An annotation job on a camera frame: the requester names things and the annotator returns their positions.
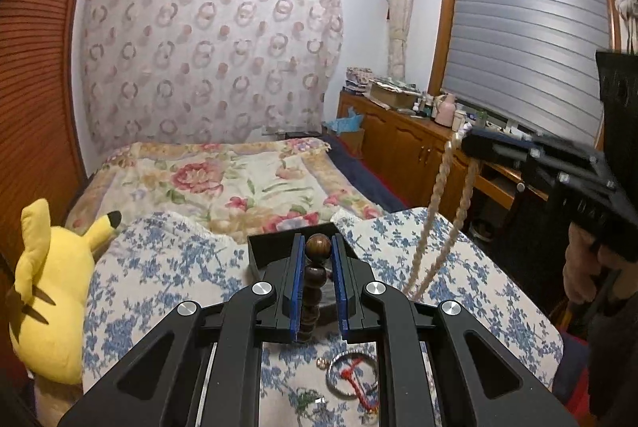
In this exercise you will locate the blue floral cloth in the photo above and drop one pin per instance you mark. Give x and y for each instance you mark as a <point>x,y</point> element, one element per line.
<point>164,267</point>

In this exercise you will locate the grey window blind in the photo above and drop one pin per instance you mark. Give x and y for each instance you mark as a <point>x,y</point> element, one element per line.
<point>528,33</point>

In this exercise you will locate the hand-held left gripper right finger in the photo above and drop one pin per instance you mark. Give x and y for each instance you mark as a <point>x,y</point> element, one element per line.
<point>340,287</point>

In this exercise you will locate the wooden cabinet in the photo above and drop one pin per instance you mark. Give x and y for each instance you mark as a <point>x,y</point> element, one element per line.
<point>398,143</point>

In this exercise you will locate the wooden wardrobe door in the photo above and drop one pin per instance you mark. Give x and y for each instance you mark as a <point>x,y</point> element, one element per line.
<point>40,83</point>

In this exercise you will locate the folded cloth stack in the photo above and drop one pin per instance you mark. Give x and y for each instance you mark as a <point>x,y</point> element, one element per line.
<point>359,80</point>

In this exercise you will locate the dark blue blanket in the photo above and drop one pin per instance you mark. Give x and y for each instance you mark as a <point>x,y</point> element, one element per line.
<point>364,178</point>

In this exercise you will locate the blue plastic bag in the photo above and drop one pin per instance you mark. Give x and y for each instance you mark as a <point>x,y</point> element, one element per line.
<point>344,122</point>

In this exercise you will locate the person's right hand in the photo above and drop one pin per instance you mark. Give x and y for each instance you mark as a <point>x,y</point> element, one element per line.
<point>580,262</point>

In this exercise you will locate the pink kettle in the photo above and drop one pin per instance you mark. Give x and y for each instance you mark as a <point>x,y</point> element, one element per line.
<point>445,110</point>

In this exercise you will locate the person's right forearm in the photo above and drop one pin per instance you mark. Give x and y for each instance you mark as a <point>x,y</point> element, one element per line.
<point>615,347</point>

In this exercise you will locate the pink floral blanket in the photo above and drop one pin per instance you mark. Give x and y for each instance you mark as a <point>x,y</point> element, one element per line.
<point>209,183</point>

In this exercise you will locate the black jewelry box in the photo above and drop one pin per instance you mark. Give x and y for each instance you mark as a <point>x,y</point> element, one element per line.
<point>269,248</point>

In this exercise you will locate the cardboard box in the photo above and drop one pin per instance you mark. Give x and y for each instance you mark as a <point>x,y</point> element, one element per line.
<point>394,97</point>

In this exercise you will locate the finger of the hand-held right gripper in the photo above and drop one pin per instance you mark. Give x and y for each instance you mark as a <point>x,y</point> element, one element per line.
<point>508,137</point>
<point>493,153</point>

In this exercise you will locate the yellow plush toy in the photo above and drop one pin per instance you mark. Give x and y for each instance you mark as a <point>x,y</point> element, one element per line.
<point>50,287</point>

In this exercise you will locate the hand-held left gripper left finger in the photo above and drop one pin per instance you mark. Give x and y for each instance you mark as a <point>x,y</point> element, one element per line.
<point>298,287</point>

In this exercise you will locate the white lace curtain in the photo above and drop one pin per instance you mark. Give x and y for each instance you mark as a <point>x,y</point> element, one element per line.
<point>401,13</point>

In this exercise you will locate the silver bangle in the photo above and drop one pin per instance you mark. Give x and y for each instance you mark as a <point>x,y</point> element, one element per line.
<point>330,379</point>

